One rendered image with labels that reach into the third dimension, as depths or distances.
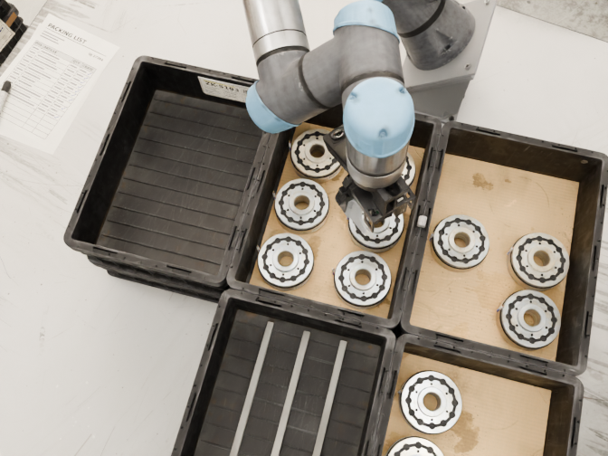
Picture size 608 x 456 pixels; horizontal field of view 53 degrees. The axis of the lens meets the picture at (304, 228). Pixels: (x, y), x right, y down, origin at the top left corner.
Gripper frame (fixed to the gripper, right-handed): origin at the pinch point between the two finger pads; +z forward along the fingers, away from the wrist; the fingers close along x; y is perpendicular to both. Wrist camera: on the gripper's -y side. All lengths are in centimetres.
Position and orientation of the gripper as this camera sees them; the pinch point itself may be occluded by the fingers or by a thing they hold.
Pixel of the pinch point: (365, 201)
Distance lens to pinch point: 99.0
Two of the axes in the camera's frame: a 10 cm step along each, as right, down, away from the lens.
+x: 8.6, -5.0, 0.7
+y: 5.0, 8.1, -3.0
